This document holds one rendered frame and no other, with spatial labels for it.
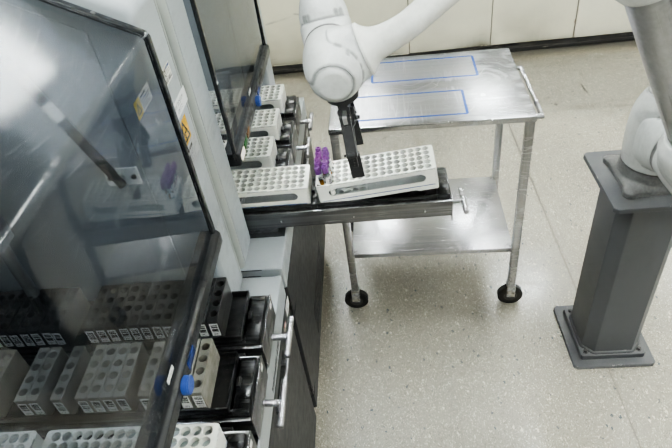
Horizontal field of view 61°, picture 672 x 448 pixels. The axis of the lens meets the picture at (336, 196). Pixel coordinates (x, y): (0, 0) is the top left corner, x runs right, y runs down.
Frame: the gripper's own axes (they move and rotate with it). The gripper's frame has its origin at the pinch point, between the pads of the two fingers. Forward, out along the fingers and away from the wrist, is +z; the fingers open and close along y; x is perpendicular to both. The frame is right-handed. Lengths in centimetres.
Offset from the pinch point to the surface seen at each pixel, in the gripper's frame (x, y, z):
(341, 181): 4.7, -4.3, 3.6
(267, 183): 23.7, -1.3, 2.7
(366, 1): 1, 228, 46
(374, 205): -2.1, -6.5, 11.0
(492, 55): -45, 66, 14
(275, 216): 22.9, -6.8, 9.3
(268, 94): 28, 45, 2
